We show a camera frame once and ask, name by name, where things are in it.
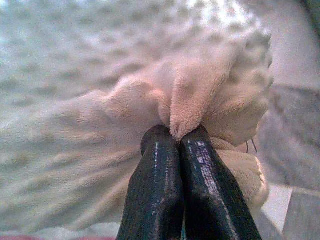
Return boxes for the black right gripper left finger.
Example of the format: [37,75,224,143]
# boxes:
[116,124,185,240]

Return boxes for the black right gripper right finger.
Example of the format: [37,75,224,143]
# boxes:
[179,124,263,240]

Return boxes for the beige textured pillow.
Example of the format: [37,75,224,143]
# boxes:
[0,0,311,237]

